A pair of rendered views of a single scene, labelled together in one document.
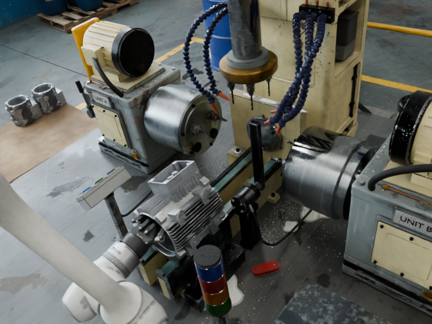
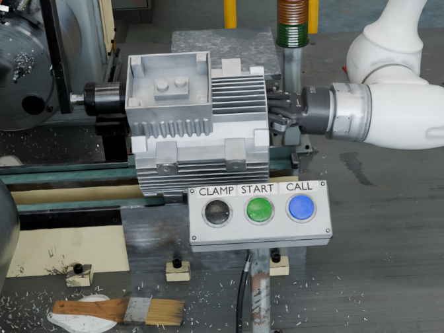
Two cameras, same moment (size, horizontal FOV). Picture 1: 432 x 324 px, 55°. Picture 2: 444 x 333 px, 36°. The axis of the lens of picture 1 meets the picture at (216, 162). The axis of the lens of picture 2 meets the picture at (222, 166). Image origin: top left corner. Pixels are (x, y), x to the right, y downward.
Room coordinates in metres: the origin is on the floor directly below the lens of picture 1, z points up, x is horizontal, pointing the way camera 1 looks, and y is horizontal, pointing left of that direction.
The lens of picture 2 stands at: (1.54, 0.81, 1.56)
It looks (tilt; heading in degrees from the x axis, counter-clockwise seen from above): 33 degrees down; 225
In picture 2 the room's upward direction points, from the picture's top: 3 degrees counter-clockwise
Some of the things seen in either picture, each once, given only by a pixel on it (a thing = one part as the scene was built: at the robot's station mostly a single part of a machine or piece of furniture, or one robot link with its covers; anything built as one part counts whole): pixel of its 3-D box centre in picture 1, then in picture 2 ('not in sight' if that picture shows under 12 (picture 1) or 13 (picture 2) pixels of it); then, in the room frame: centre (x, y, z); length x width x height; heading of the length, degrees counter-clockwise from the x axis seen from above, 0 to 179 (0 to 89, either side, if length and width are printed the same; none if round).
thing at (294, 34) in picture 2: (216, 299); (292, 30); (0.55, 0.05, 1.05); 0.06 x 0.06 x 0.04
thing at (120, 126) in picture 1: (137, 110); not in sight; (1.57, 0.30, 0.99); 0.35 x 0.31 x 0.37; 45
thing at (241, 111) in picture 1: (273, 135); not in sight; (1.26, -0.23, 0.97); 0.30 x 0.11 x 0.34; 45
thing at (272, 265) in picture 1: (265, 268); not in sight; (0.79, -0.10, 0.81); 0.09 x 0.03 x 0.02; 97
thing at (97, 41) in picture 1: (114, 77); not in sight; (1.57, 0.35, 1.16); 0.33 x 0.26 x 0.42; 45
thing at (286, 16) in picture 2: (215, 288); (293, 8); (0.55, 0.05, 1.10); 0.06 x 0.06 x 0.04
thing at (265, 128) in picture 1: (263, 134); not in sight; (1.21, -0.19, 1.02); 0.15 x 0.02 x 0.15; 45
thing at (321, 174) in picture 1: (336, 175); (14, 45); (0.91, -0.35, 1.04); 0.41 x 0.25 x 0.25; 45
